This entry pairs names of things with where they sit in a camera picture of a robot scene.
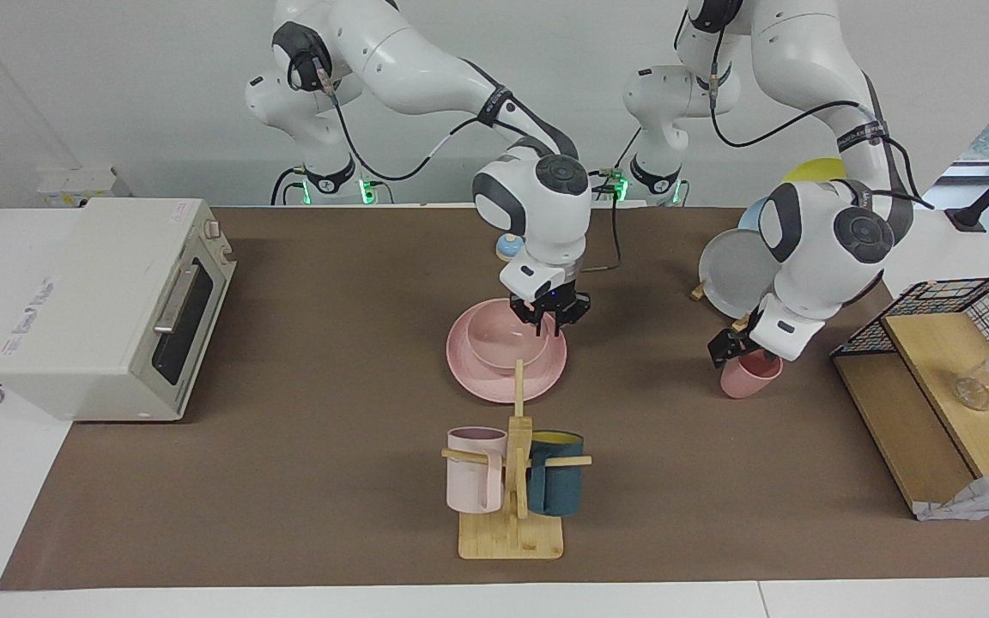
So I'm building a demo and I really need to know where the pink mug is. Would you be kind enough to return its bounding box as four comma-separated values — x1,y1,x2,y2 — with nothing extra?
446,427,508,514

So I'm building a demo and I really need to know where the wooden plate rack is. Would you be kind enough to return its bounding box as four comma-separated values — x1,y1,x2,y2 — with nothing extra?
690,279,755,333

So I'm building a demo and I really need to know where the brown table mat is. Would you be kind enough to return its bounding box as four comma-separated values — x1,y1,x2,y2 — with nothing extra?
0,206,989,591

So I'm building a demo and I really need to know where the pink handleless cup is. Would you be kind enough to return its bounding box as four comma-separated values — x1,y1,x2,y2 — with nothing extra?
720,352,784,399

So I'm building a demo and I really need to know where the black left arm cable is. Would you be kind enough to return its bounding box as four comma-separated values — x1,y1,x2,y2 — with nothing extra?
707,51,935,209

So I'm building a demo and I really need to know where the pink bowl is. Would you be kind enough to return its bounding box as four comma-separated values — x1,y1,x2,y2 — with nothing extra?
467,311,549,376

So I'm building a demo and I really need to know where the yellow plate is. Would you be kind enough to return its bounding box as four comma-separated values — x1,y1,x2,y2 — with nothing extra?
782,157,847,185

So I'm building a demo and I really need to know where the grey plate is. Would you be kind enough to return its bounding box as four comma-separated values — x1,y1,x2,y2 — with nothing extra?
699,229,784,319

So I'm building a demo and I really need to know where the dark teal mug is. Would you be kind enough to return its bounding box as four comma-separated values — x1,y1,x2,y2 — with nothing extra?
527,431,585,517

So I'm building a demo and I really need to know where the wooden mug tree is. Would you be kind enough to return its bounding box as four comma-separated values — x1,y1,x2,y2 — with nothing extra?
441,359,592,560

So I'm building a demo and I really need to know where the wire and wood shelf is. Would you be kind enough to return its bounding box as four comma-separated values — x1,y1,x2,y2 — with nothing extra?
830,276,989,520

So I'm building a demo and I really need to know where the white power strip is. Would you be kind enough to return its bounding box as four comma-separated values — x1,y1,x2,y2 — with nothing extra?
38,167,131,208

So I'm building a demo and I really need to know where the pink plate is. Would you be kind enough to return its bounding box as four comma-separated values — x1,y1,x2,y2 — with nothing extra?
446,298,567,403

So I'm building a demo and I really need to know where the light blue plate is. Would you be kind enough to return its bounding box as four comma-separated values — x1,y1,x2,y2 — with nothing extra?
737,197,775,238

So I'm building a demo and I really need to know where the clear glass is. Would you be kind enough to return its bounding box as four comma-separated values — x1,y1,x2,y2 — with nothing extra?
954,373,989,411

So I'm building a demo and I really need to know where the white toaster oven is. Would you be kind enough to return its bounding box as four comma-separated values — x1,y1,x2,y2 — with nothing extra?
0,199,238,422

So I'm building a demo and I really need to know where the white patterned paper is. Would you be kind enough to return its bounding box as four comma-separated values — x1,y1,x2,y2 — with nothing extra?
915,466,989,522

